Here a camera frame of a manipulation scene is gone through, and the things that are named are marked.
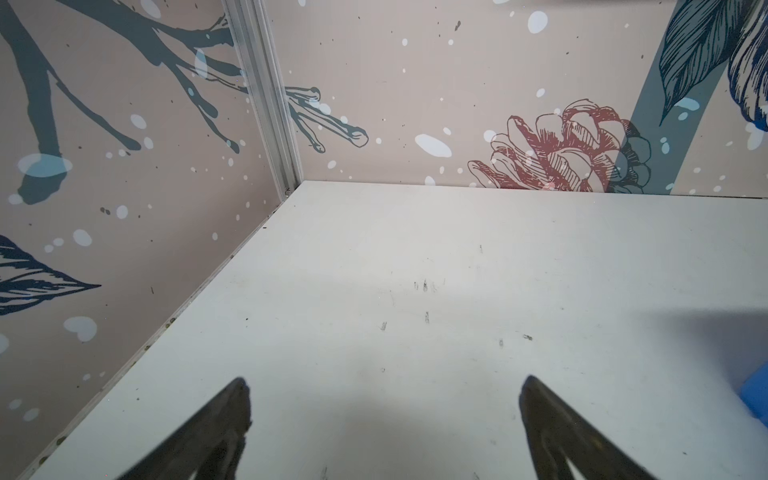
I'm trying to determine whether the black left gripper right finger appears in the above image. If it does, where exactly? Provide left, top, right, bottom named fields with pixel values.
left=519, top=375, right=654, bottom=480

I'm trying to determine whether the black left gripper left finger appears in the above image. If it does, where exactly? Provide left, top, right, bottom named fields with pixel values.
left=121, top=377, right=251, bottom=480

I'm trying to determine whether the blue plastic bin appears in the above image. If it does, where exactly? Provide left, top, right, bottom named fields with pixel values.
left=739, top=363, right=768, bottom=427

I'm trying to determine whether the aluminium corner frame post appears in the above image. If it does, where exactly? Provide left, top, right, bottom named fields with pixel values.
left=223, top=0, right=303, bottom=201

